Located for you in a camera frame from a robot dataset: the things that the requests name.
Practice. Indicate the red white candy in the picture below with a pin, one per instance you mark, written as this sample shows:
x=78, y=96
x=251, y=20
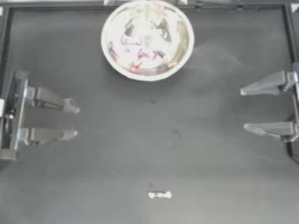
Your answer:
x=134, y=65

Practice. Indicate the steel bowl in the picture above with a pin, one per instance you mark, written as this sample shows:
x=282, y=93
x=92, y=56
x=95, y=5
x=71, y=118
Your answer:
x=155, y=26

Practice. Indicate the black table frame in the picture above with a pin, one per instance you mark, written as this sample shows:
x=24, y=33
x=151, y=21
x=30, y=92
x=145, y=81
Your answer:
x=58, y=5

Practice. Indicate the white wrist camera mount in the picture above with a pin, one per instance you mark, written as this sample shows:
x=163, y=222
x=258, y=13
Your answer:
x=2, y=108

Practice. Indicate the magenta white candy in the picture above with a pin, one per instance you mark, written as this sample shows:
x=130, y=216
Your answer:
x=145, y=54

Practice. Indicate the pale purple candy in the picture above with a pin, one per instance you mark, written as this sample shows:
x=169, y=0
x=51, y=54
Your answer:
x=126, y=40

